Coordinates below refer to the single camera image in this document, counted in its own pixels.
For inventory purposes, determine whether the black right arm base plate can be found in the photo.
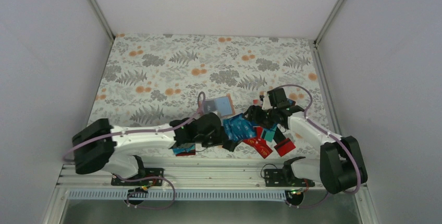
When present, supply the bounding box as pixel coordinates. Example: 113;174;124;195
262;169;315;187

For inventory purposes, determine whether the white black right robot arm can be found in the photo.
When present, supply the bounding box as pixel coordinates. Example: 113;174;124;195
244;86;368;194

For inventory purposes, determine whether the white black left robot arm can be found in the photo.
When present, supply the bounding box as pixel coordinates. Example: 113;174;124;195
72;113;228;185

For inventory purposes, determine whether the red VIP card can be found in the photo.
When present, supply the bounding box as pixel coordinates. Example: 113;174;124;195
243;127;273;159

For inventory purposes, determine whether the grey slotted cable duct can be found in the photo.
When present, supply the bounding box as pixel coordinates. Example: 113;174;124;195
67;189;286;202

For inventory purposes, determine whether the blue card left pile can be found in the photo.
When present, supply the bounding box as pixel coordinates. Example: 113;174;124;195
172;143;196;156

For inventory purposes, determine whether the aluminium rail frame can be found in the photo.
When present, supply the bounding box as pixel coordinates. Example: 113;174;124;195
55;148;367;190

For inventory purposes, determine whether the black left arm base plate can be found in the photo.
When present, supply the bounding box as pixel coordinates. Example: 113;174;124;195
110;168;164;186

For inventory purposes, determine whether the red card far right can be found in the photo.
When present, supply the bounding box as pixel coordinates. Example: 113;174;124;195
274;138;296;157

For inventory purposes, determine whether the teal card right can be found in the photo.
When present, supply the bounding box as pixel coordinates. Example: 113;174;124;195
259;125;278;143

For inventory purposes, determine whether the floral patterned table mat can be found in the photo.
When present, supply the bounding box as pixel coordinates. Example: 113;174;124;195
88;33;329;128

